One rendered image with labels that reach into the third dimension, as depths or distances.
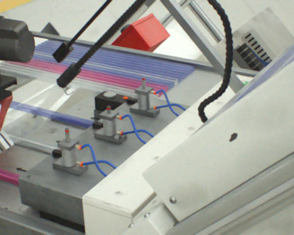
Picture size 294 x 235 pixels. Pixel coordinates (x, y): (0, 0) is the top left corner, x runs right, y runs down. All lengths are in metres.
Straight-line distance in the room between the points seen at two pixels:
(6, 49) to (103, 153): 0.25
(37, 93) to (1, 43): 1.55
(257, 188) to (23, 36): 0.59
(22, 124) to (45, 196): 1.58
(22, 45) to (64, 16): 1.92
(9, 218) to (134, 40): 1.08
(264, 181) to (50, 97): 2.09
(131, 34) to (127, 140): 0.93
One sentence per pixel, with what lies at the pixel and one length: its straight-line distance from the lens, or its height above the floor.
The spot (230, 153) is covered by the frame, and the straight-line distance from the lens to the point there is 0.66.
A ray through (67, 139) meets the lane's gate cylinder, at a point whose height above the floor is 1.21.
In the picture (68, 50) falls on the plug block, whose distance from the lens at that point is 1.20.
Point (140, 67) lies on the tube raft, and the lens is 1.45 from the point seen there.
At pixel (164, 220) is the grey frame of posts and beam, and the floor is 1.38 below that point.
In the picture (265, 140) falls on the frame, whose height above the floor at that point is 1.55.
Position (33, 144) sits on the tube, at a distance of 1.16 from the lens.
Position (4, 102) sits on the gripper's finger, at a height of 1.01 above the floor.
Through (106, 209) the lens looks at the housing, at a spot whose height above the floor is 1.27.
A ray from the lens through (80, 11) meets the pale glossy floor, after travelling 3.09.
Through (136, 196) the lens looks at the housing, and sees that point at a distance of 0.85.
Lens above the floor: 1.89
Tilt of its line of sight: 40 degrees down
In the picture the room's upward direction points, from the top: 51 degrees clockwise
